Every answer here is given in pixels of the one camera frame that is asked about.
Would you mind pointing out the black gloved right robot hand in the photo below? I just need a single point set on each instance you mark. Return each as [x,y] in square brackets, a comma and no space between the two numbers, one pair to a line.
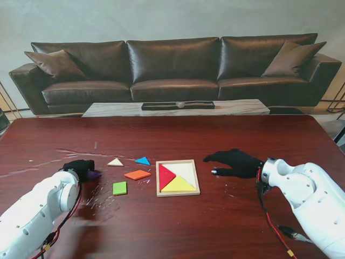
[240,164]

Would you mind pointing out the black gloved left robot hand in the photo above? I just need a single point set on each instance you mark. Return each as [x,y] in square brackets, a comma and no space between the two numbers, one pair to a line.
[81,166]

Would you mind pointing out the purple tangram triangle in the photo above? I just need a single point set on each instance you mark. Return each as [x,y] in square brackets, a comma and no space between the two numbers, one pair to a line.
[94,175]

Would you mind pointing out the large yellow tangram triangle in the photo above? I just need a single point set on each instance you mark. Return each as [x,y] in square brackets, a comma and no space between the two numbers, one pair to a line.
[179,185]

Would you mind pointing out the large red tangram triangle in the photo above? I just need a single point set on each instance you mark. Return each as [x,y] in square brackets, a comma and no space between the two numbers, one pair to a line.
[165,176]

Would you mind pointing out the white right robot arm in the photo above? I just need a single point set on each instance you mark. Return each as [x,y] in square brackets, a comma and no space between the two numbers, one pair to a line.
[310,194]

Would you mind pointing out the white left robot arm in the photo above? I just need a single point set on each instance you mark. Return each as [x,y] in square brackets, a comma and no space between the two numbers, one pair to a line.
[40,210]

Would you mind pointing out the small cream tangram triangle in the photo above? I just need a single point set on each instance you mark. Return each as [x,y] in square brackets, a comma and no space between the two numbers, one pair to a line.
[116,163]

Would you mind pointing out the green tangram square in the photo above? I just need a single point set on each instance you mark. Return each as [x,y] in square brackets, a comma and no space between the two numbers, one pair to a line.
[120,188]

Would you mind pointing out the square wooden puzzle tray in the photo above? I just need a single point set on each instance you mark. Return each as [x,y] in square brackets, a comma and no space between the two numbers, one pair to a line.
[186,168]

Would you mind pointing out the orange tangram parallelogram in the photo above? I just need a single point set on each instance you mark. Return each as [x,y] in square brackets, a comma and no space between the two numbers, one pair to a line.
[138,174]

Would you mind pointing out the small blue tangram triangle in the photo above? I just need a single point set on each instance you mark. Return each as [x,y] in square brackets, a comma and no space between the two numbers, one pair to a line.
[143,162]

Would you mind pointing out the marble coffee table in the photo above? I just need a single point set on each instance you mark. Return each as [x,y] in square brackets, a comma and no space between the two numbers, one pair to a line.
[113,109]

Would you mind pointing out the clear glass ball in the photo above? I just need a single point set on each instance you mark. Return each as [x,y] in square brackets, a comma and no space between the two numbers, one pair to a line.
[180,105]

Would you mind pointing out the long black decorative tray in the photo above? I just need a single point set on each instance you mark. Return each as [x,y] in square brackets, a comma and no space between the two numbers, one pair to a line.
[161,107]

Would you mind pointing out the brown sofa cushion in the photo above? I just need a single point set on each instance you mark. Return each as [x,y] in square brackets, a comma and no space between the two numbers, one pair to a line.
[293,60]
[56,66]

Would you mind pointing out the dark brown leather sofa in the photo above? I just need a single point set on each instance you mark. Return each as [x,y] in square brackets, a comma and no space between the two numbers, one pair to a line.
[172,64]

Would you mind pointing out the thin metal side table frame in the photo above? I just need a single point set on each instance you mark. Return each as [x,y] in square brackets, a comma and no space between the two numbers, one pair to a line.
[335,101]
[10,105]

